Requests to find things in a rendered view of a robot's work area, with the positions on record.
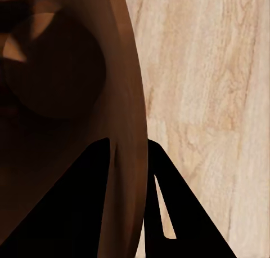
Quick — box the trash can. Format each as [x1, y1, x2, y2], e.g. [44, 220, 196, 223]
[0, 0, 149, 258]

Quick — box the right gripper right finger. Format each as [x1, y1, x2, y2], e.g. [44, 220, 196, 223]
[144, 140, 237, 258]

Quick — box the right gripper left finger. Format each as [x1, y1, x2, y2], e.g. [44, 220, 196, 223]
[0, 137, 110, 258]

